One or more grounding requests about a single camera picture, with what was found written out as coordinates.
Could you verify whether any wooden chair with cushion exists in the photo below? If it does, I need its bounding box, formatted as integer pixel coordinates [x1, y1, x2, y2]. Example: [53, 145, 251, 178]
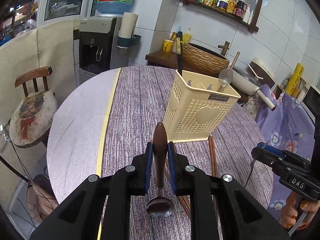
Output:
[9, 67, 58, 148]

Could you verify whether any yellow soap bottle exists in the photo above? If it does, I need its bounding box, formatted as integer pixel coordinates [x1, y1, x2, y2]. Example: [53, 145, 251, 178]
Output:
[182, 28, 192, 44]

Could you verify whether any yellow mug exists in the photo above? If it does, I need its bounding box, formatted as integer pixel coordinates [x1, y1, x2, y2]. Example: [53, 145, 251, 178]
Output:
[162, 40, 174, 53]

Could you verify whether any cream plastic utensil holder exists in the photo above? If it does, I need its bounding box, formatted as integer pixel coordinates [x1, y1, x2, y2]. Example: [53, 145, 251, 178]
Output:
[163, 70, 240, 142]

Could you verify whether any purple striped tablecloth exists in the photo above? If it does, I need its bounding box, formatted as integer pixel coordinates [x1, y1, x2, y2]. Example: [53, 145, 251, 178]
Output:
[46, 65, 274, 240]

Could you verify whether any person's right hand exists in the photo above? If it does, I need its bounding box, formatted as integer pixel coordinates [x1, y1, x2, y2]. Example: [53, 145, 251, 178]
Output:
[280, 191, 319, 230]

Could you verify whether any cream pot with glass lid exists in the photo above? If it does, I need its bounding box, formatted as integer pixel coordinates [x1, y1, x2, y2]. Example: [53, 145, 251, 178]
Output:
[232, 65, 276, 111]

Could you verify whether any paper towel roll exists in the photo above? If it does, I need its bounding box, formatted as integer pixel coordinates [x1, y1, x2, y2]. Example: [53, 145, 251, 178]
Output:
[119, 12, 138, 38]

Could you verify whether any yellow package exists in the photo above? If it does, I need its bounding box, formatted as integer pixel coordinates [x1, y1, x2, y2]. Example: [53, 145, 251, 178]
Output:
[285, 63, 304, 95]

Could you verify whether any sliding glass window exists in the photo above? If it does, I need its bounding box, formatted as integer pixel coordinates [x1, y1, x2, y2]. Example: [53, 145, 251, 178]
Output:
[1, 0, 90, 44]

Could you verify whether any brown wooden chopstick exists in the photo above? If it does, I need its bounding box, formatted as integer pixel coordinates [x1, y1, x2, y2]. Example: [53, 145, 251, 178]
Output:
[208, 135, 219, 219]
[229, 51, 240, 71]
[164, 158, 191, 219]

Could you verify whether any brown rice cooker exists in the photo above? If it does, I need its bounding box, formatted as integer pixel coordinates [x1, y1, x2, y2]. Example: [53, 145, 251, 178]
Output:
[249, 57, 275, 88]

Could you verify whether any wooden handled spoon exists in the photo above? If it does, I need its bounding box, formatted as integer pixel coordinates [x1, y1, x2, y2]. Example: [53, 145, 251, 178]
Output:
[146, 122, 174, 219]

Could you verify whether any bronze faucet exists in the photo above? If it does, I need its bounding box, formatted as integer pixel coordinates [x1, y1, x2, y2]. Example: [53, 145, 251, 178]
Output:
[217, 41, 230, 57]

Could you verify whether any white microwave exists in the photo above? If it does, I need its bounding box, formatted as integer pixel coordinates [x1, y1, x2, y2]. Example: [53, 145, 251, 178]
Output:
[301, 85, 320, 122]

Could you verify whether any dark wooden wall shelf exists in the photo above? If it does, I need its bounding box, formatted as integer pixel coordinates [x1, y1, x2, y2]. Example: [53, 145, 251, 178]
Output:
[179, 0, 267, 33]

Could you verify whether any purple floral cloth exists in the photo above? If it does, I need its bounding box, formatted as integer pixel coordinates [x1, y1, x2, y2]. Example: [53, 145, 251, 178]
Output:
[254, 84, 316, 221]

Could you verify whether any woven basket sink bowl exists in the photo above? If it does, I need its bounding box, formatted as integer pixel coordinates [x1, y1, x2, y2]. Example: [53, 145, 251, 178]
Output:
[183, 43, 229, 77]

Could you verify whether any silver metal spoon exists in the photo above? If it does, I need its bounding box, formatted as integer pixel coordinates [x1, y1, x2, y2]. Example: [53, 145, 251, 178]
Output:
[219, 68, 233, 93]

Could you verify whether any grey water dispenser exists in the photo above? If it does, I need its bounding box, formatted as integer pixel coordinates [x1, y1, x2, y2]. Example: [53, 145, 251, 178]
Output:
[79, 16, 129, 76]

